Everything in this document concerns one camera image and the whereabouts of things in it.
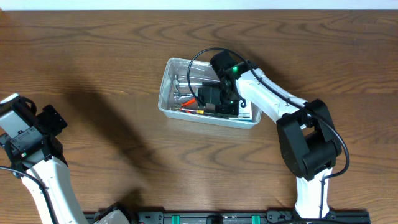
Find white blue cardboard box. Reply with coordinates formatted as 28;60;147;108
229;100;252;121

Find black yellow screwdriver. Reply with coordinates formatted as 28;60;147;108
179;108;215;116

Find red handled pliers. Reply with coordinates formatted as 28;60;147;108
171;98;196;111

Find clear plastic container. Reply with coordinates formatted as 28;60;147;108
158;58;262;129

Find silver wrench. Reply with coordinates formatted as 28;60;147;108
173;92;195;100

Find small hammer black handle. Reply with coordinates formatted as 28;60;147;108
172;76;219;93

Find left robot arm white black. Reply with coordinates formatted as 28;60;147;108
1;95;131;223

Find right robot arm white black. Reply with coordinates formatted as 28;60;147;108
210;58;346;219

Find black mounting rail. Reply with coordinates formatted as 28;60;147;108
85;210;371;224

